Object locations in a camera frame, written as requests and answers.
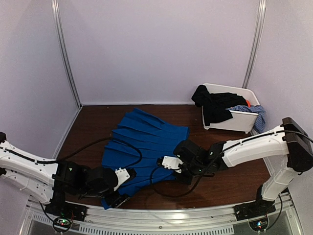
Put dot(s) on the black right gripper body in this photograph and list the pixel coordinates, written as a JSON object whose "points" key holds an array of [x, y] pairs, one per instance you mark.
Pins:
{"points": [[194, 169]]}

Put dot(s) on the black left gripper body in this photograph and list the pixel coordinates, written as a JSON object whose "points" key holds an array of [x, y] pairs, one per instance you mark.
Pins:
{"points": [[91, 194]]}

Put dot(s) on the blue pleated skirt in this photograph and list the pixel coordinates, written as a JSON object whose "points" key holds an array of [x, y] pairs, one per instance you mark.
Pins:
{"points": [[138, 142]]}

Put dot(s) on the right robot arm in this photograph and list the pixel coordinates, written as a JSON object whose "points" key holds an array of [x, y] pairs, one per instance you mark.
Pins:
{"points": [[287, 140]]}

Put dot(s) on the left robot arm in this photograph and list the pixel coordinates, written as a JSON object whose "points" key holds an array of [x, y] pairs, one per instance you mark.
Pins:
{"points": [[50, 181]]}

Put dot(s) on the white laundry basket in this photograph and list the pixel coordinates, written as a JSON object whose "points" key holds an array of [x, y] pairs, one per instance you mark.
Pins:
{"points": [[245, 93]]}

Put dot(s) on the black garment in basket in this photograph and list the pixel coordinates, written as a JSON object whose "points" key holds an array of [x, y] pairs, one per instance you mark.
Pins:
{"points": [[215, 105]]}

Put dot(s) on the blue checked shirt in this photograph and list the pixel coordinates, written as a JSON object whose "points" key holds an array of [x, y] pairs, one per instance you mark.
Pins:
{"points": [[247, 118]]}

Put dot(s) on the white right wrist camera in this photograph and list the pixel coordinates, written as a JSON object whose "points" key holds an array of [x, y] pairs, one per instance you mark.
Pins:
{"points": [[171, 163]]}

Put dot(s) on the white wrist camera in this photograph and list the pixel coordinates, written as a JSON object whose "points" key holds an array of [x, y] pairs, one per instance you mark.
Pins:
{"points": [[124, 175], [171, 163]]}

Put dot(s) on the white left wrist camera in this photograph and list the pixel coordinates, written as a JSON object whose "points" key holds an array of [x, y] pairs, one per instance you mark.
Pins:
{"points": [[124, 175]]}

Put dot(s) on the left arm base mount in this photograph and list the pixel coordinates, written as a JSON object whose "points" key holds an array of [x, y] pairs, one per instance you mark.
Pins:
{"points": [[63, 217]]}

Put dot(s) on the front aluminium rail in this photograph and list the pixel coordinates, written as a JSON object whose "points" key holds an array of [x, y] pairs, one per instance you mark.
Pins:
{"points": [[219, 220]]}

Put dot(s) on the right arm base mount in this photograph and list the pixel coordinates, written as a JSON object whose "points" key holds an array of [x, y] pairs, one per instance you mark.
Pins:
{"points": [[256, 213]]}

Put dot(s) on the right aluminium frame post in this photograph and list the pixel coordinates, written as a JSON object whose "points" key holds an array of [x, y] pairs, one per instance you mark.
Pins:
{"points": [[259, 26]]}

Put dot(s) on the aluminium frame post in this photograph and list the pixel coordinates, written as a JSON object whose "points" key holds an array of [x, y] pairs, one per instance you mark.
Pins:
{"points": [[259, 26], [64, 54]]}

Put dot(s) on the left aluminium frame post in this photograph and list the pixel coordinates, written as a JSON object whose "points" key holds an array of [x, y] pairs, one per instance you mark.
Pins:
{"points": [[64, 54]]}

